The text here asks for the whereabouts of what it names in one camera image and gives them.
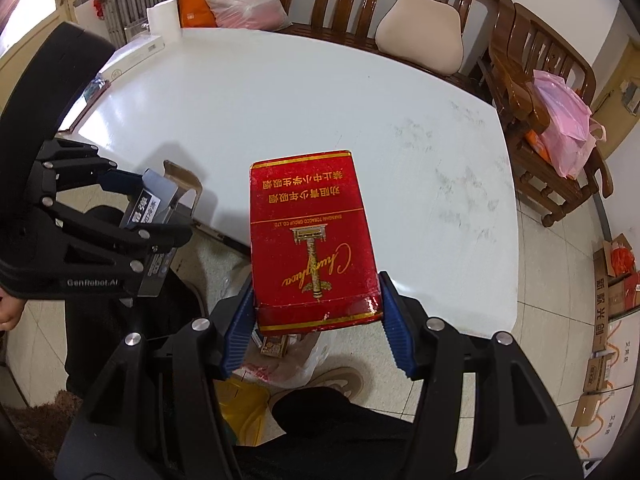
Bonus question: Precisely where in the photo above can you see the person's legs in black trousers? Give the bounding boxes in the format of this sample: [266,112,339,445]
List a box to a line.
[65,205,481,480]

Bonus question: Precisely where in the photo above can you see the brown wooden armchair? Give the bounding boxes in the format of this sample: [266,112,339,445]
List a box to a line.
[477,2,615,228]

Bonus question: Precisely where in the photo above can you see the white cartons with orange print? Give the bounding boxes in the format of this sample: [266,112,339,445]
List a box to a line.
[600,310,640,461]

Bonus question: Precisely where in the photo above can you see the dark grey box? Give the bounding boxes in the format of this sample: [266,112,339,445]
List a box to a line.
[120,160,203,298]

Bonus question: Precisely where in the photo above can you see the white paper towel roll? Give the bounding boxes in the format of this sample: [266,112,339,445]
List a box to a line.
[146,0,182,46]

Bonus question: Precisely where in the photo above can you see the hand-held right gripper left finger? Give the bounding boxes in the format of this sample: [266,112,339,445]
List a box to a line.
[54,270,256,480]

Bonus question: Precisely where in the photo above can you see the small brown cardboard box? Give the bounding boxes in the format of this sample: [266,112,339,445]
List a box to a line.
[582,352,617,393]
[570,392,613,428]

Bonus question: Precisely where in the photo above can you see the brown wooden bench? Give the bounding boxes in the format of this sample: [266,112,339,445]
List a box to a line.
[227,0,516,106]

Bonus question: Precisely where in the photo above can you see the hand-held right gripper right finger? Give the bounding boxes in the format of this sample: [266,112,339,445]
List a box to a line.
[377,271,585,480]

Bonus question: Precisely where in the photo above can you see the orange bag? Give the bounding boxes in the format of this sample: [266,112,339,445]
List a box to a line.
[178,0,219,29]

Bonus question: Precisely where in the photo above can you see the open cardboard box red contents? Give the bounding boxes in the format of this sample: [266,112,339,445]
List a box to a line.
[592,232,640,291]

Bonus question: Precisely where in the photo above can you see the window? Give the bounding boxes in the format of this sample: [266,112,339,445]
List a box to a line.
[0,0,76,51]

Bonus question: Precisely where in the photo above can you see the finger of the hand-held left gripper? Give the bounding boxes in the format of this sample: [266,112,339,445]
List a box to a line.
[31,139,152,202]
[49,204,195,297]

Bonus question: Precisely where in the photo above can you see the beige sneaker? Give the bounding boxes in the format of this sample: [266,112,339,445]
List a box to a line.
[270,366,365,411]

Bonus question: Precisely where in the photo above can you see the orange packet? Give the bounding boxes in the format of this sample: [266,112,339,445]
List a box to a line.
[524,129,553,163]

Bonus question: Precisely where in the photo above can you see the person's left hand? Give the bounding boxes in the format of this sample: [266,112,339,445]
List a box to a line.
[0,287,23,332]

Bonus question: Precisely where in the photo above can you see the brown fuzzy rug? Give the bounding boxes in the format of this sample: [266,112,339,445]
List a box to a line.
[5,390,83,461]

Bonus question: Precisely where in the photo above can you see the beige cushion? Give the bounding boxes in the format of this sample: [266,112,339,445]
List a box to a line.
[375,0,463,75]

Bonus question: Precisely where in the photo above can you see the clear plastic box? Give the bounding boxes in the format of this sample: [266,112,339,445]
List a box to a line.
[122,22,156,41]

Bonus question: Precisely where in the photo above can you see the pink plastic bag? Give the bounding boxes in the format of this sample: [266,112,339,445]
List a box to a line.
[531,70,607,179]

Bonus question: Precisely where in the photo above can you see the white plastic trash bag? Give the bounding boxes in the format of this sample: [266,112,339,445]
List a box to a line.
[192,240,331,391]

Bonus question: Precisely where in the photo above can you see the white flat box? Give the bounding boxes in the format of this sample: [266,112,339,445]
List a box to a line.
[97,35,166,83]

